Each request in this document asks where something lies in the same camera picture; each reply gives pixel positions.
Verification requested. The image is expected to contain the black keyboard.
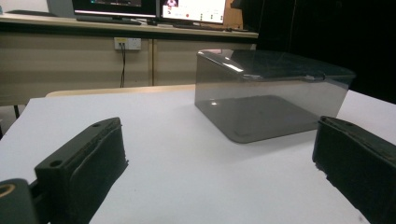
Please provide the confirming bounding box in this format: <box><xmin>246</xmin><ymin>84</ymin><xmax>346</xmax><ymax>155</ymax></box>
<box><xmin>76</xmin><ymin>15</ymin><xmax>143</xmax><ymax>26</ymax></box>

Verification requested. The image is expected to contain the black curtain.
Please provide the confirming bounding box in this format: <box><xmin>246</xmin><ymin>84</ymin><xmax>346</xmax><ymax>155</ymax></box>
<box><xmin>256</xmin><ymin>0</ymin><xmax>396</xmax><ymax>104</ymax></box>

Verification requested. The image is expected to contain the brown cardboard box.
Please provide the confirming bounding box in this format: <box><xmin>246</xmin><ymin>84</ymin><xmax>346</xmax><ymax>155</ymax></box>
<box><xmin>223</xmin><ymin>0</ymin><xmax>244</xmax><ymax>30</ymax></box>

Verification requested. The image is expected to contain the white foam board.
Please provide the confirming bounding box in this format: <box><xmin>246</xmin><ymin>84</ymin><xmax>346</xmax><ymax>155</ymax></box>
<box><xmin>0</xmin><ymin>88</ymin><xmax>396</xmax><ymax>224</ymax></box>

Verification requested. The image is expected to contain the transparent grey lidded storage box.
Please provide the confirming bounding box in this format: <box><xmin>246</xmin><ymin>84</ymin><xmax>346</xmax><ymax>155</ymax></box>
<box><xmin>194</xmin><ymin>49</ymin><xmax>357</xmax><ymax>145</ymax></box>

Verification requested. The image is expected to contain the dark computer monitor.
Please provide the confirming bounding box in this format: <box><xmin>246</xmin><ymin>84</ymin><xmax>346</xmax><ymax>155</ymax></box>
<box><xmin>72</xmin><ymin>0</ymin><xmax>158</xmax><ymax>19</ymax></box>

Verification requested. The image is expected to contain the white wall socket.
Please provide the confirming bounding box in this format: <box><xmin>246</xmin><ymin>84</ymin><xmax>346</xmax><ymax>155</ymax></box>
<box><xmin>113</xmin><ymin>36</ymin><xmax>142</xmax><ymax>51</ymax></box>

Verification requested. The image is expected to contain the wooden table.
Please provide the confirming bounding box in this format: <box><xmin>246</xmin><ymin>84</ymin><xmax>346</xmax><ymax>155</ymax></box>
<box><xmin>46</xmin><ymin>84</ymin><xmax>196</xmax><ymax>97</ymax></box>

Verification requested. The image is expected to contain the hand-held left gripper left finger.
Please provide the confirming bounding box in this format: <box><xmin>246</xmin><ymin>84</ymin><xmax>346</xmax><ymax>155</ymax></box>
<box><xmin>34</xmin><ymin>117</ymin><xmax>129</xmax><ymax>224</ymax></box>

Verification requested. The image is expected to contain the bright computer monitor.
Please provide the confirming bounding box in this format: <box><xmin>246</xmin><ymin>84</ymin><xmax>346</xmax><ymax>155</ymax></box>
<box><xmin>159</xmin><ymin>0</ymin><xmax>228</xmax><ymax>25</ymax></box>

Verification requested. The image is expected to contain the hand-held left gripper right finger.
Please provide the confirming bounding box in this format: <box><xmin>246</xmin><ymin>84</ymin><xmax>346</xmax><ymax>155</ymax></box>
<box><xmin>312</xmin><ymin>115</ymin><xmax>396</xmax><ymax>224</ymax></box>

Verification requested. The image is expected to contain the long beige desk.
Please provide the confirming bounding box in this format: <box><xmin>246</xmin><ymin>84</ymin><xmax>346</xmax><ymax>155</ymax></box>
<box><xmin>0</xmin><ymin>12</ymin><xmax>260</xmax><ymax>106</ymax></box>

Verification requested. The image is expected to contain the black power cable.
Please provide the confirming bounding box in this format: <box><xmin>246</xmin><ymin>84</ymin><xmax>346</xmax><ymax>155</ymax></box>
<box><xmin>120</xmin><ymin>43</ymin><xmax>126</xmax><ymax>89</ymax></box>

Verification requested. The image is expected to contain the grey computer case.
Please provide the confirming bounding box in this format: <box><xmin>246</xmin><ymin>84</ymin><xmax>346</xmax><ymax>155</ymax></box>
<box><xmin>46</xmin><ymin>0</ymin><xmax>76</xmax><ymax>18</ymax></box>

